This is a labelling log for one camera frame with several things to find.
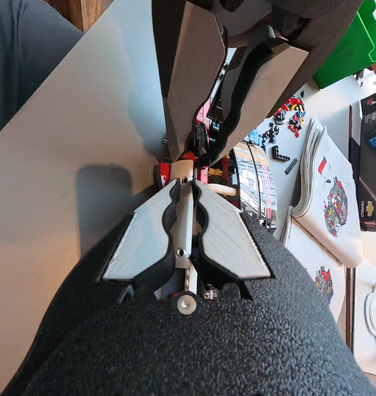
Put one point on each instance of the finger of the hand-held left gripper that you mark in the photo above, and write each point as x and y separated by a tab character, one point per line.
197	68
268	80

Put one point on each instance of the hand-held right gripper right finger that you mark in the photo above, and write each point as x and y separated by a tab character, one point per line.
231	241

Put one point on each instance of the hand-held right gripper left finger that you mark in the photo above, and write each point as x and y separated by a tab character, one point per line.
138	244

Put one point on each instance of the white and red brick door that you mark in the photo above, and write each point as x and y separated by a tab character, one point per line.
185	222

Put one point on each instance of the toy brick car model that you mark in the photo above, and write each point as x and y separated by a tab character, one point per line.
256	185

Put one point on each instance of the grey desk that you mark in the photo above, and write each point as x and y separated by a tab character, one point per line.
67	139

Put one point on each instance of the person's left hand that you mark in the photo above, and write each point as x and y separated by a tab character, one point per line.
240	40

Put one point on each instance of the green plastic bin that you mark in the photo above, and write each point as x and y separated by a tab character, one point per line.
348	52

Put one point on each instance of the pile of loose brick pieces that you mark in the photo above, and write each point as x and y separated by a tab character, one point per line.
279	153

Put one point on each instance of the thick instruction booklet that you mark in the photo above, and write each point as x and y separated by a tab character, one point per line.
336	247

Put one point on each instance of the toy car set box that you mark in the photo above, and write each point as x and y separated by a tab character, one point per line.
373	154

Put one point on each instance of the white flat pad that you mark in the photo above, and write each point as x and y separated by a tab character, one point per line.
365	340

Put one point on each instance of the person's grey trousers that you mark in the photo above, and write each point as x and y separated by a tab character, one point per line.
21	62

